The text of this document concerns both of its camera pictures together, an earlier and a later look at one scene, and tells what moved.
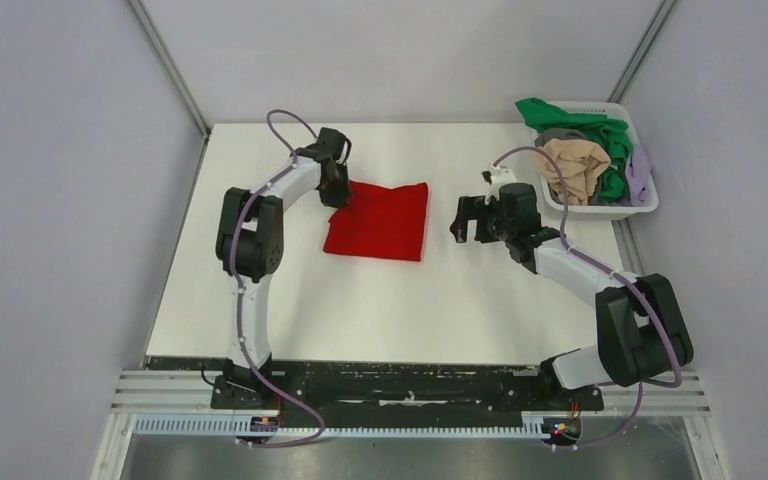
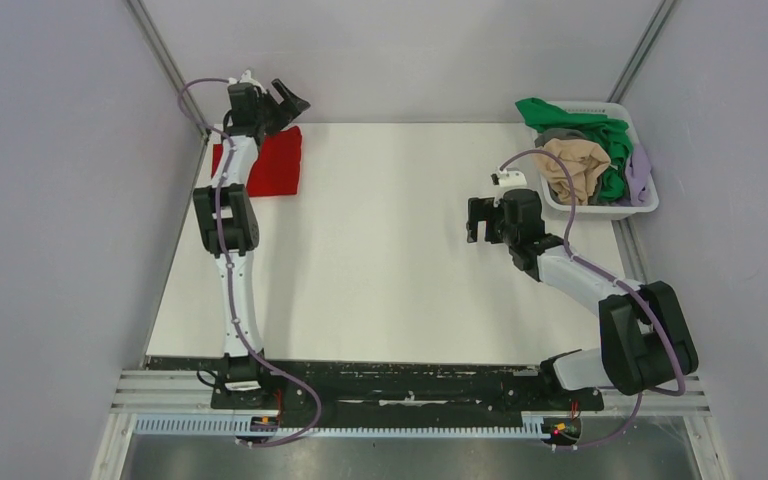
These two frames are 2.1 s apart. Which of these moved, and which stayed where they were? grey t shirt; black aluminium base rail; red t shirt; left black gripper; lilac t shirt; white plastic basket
Moved: left black gripper; red t shirt
Stayed: black aluminium base rail; lilac t shirt; grey t shirt; white plastic basket
